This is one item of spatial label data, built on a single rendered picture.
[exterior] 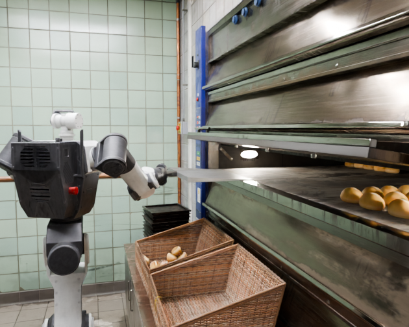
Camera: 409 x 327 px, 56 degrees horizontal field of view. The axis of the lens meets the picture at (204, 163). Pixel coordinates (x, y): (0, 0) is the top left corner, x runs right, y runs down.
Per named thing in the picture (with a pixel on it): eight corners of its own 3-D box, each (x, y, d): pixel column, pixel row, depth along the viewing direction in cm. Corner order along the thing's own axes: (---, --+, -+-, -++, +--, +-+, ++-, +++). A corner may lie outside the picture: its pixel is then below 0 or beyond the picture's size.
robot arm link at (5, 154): (17, 174, 168) (16, 167, 156) (-3, 163, 165) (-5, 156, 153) (32, 152, 172) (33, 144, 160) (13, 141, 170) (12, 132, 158)
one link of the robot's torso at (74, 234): (82, 274, 142) (81, 227, 141) (45, 278, 139) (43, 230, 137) (84, 252, 169) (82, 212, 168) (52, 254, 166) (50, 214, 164)
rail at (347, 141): (187, 134, 258) (190, 135, 259) (369, 146, 87) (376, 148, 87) (187, 132, 258) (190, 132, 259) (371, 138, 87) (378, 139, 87)
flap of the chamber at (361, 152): (186, 138, 258) (215, 143, 264) (367, 157, 87) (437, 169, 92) (187, 134, 258) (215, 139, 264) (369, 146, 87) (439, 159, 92)
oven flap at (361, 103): (207, 130, 262) (217, 102, 262) (420, 134, 90) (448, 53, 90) (201, 128, 261) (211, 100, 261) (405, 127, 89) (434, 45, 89)
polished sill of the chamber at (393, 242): (216, 174, 267) (216, 169, 266) (438, 258, 94) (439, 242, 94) (208, 174, 265) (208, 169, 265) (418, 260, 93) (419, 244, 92)
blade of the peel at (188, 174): (187, 182, 198) (187, 177, 198) (167, 171, 251) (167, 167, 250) (252, 180, 208) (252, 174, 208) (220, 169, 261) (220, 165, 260)
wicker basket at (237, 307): (239, 292, 208) (239, 242, 205) (287, 350, 153) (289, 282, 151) (147, 303, 195) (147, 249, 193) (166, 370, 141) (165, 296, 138)
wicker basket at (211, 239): (205, 256, 267) (205, 217, 264) (235, 288, 213) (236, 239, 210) (134, 263, 252) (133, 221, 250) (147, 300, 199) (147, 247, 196)
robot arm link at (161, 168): (169, 185, 218) (160, 189, 206) (154, 185, 221) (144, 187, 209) (169, 163, 217) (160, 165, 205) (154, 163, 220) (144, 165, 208)
